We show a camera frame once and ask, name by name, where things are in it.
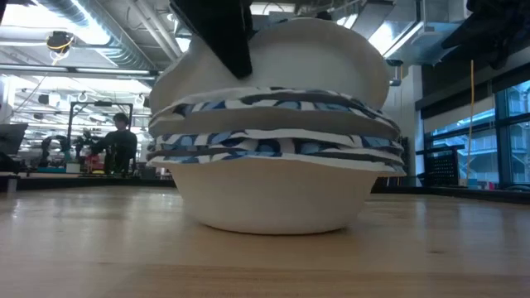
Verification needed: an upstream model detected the hanging yellow cable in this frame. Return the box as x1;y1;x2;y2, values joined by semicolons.
467;60;476;181

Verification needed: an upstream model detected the black background station frame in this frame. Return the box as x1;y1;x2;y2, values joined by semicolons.
67;101;134;144

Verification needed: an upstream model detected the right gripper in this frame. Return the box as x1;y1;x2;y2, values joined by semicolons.
441;0;518;70

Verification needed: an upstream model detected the black perforated panel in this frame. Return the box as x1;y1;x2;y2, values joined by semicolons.
424;144;467;187

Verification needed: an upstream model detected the blue patterned white paper bowl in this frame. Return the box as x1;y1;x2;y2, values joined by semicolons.
147;85;402;141
151;127;405;156
148;17;391;112
147;155;407;236
147;147;291;163
148;138;405;165

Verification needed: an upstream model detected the rectangular silver duct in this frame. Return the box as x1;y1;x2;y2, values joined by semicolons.
330;0;430;59

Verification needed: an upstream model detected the long ceiling light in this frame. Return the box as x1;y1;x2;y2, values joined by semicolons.
0;64;161;79

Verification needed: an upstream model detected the person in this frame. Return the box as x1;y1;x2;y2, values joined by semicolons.
89;112;138;175

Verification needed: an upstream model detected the black ceiling dome camera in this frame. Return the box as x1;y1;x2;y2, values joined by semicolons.
46;31;75;54

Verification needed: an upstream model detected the black monitor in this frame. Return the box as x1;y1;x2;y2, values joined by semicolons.
0;123;29;173

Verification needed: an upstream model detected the corrugated silver duct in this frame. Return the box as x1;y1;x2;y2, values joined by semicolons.
36;0;161;71

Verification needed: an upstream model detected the wall security camera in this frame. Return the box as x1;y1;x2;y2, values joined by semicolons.
386;59;404;87

